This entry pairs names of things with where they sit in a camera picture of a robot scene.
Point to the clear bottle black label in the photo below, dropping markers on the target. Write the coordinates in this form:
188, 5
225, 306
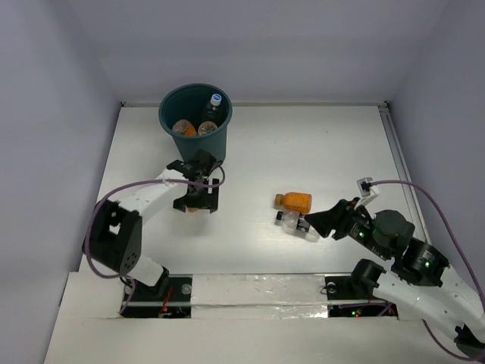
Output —
294, 223

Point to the clear plastic water bottle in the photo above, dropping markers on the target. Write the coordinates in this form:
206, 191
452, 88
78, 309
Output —
213, 111

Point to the silver foil tape strip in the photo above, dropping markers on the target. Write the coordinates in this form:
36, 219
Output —
295, 296

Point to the aluminium rail right edge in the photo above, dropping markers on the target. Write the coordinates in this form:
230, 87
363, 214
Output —
410, 195

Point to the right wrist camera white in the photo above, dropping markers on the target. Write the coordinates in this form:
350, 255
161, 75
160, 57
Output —
368, 191

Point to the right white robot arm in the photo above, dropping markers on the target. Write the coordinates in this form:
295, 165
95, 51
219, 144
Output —
420, 280

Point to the tall orange label bottle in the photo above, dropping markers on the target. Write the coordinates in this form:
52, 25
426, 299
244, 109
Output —
185, 128

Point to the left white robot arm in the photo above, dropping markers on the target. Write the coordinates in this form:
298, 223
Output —
113, 241

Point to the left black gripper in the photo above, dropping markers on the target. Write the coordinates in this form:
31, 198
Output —
198, 201

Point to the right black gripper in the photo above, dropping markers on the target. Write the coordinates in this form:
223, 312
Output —
336, 217

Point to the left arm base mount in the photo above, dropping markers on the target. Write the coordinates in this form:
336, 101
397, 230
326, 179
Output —
174, 303

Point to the dark green plastic bin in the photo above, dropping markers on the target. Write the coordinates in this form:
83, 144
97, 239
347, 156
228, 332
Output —
188, 102

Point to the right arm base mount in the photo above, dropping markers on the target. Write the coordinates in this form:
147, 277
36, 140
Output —
352, 295

